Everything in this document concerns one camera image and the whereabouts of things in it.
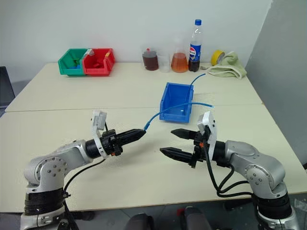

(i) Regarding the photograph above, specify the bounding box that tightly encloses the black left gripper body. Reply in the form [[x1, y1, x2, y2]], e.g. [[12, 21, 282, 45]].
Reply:
[[100, 128, 124, 158]]

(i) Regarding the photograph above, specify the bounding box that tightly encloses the beaker with dark brown liquid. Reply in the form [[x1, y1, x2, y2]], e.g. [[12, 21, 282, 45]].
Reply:
[[142, 47, 160, 72]]

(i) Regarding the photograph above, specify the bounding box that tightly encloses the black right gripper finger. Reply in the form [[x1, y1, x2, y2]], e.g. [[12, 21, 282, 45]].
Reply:
[[170, 128, 200, 141], [159, 147, 194, 166]]

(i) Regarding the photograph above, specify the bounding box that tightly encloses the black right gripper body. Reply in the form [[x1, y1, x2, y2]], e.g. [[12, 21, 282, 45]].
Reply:
[[189, 130, 210, 169]]

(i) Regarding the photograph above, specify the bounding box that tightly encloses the flask with orange liquid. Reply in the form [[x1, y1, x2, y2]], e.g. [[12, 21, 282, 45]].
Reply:
[[170, 35, 189, 73]]

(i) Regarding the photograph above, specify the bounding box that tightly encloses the cola bottle with blue cap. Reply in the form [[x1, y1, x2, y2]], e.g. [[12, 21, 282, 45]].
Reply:
[[188, 19, 203, 72]]

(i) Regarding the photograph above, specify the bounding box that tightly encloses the blue plastic bin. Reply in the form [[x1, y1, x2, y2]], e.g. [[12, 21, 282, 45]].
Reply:
[[159, 82, 195, 123]]

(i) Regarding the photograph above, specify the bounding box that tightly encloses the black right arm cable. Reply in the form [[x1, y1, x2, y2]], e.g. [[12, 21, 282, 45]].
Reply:
[[201, 143, 252, 198]]

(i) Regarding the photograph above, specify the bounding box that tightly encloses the green plastic bin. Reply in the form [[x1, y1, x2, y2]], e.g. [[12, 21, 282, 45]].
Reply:
[[58, 48, 89, 77]]

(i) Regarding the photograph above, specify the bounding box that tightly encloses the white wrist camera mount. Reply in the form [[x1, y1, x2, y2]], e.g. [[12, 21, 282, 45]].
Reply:
[[91, 109, 109, 159], [196, 111, 218, 161]]

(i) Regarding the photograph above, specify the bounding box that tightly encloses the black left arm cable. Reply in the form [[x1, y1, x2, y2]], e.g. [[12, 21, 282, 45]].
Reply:
[[62, 157, 107, 230]]

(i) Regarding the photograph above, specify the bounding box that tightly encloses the pale green cloth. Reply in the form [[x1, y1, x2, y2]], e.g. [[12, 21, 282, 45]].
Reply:
[[206, 51, 248, 80]]

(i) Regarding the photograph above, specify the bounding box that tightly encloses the clear plastic cup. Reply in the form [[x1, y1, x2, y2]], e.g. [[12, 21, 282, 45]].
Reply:
[[158, 54, 172, 73]]

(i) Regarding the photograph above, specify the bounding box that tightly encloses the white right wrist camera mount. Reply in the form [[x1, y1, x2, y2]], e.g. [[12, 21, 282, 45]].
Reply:
[[196, 111, 218, 161]]

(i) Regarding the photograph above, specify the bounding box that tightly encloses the yellow tape roll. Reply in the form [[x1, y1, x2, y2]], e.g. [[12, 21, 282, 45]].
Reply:
[[211, 49, 226, 66]]

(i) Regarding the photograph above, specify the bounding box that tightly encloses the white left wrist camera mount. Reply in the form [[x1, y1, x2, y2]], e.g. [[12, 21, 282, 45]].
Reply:
[[91, 109, 109, 159]]

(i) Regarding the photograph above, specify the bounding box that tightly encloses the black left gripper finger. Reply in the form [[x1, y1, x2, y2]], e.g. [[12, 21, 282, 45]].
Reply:
[[118, 134, 145, 146], [116, 128, 146, 140]]

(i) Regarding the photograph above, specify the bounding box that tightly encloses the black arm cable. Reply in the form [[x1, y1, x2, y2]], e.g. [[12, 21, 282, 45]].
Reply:
[[62, 157, 107, 230], [201, 143, 252, 198]]

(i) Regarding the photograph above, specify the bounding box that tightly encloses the thin blue cable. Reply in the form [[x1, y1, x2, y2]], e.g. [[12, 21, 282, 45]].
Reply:
[[190, 73, 207, 86], [143, 102, 214, 132]]

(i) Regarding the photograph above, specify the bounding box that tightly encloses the red plastic bin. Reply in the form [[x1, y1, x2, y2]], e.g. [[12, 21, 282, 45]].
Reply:
[[82, 47, 116, 77]]

